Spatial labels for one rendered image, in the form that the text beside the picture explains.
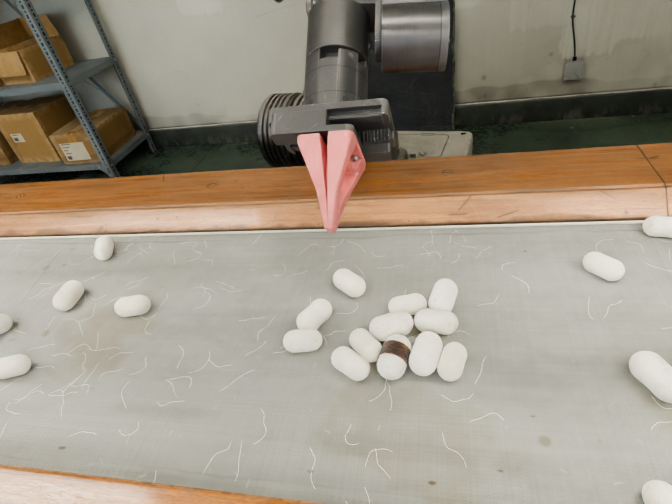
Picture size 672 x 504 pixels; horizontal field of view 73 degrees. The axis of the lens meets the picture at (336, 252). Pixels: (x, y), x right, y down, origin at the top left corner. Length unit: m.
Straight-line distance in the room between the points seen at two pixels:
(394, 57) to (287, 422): 0.31
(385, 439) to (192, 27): 2.50
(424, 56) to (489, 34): 1.98
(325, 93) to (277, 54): 2.16
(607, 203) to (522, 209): 0.08
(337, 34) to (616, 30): 2.15
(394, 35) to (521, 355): 0.28
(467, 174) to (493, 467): 0.33
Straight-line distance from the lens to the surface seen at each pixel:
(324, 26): 0.44
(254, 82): 2.64
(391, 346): 0.35
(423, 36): 0.43
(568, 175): 0.55
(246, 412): 0.37
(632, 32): 2.54
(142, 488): 0.34
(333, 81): 0.40
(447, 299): 0.39
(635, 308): 0.44
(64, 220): 0.71
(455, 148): 1.25
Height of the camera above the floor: 1.03
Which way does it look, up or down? 38 degrees down
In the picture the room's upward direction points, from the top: 12 degrees counter-clockwise
